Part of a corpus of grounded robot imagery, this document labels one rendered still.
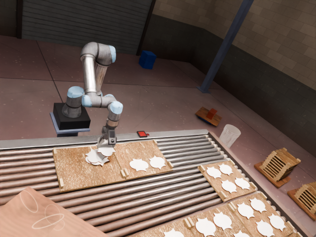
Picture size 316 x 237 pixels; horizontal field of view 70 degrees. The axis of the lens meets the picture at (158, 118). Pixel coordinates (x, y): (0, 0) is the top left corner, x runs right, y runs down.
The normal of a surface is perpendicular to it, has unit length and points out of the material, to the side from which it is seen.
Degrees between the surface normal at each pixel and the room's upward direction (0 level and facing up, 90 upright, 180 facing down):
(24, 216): 0
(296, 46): 90
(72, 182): 0
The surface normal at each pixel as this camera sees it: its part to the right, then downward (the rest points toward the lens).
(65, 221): 0.33, -0.80
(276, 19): -0.80, 0.04
